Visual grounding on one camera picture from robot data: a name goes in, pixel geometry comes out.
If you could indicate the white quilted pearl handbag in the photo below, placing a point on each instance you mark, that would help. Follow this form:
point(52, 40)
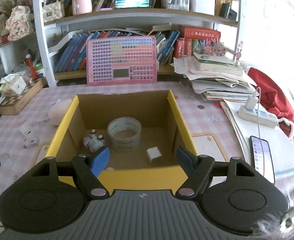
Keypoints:
point(53, 11)

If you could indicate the wooden checkered chess box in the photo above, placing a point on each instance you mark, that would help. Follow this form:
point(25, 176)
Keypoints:
point(15, 104)

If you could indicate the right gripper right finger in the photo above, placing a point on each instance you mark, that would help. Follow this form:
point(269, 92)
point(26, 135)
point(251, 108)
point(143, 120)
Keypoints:
point(198, 170)

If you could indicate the white pen holder cup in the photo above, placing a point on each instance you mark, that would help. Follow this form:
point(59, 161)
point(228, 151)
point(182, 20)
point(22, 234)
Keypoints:
point(202, 6)

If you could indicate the yellow cardboard box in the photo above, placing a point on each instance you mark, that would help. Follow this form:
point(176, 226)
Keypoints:
point(142, 131)

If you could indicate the row of blue books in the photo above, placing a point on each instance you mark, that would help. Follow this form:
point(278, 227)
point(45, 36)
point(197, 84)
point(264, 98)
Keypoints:
point(73, 57)

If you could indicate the smartphone on shelf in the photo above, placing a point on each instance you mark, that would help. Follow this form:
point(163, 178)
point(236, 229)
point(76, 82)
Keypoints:
point(124, 4)

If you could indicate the pink keyboard learning board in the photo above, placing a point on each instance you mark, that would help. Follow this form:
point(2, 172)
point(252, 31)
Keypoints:
point(121, 60)

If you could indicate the pink fluffy plush ball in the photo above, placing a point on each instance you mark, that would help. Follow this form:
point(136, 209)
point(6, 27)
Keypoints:
point(57, 111)

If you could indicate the red pump bottle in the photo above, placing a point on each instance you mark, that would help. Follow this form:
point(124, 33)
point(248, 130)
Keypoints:
point(30, 66)

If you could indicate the white USB charger plug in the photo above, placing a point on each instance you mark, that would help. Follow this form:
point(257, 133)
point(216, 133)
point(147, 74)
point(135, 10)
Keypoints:
point(153, 154)

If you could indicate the stack of papers and books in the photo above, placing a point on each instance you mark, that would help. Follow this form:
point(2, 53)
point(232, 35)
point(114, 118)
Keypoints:
point(216, 77)

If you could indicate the clear packing tape roll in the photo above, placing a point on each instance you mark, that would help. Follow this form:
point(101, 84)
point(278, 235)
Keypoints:
point(124, 133)

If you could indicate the white wall charger plugged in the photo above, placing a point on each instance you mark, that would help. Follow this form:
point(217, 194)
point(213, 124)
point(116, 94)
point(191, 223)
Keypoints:
point(251, 101)

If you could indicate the black smartphone on table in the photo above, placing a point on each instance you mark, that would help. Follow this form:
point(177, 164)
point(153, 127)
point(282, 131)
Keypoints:
point(262, 158)

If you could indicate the white power strip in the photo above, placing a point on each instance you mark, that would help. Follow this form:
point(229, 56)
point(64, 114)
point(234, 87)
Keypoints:
point(258, 116)

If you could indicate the white shelf frame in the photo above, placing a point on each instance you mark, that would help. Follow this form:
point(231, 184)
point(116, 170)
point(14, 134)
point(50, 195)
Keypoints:
point(52, 36)

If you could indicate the white tissue pack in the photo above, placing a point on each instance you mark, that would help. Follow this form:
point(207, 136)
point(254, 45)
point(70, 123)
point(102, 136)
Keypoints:
point(12, 85)

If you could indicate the red cloth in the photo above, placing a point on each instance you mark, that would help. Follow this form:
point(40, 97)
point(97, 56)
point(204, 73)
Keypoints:
point(273, 98)

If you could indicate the red dictionary books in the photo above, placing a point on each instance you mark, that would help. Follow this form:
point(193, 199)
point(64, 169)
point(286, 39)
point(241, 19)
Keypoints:
point(193, 40)

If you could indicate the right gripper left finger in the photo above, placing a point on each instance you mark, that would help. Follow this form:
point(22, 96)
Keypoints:
point(87, 170)

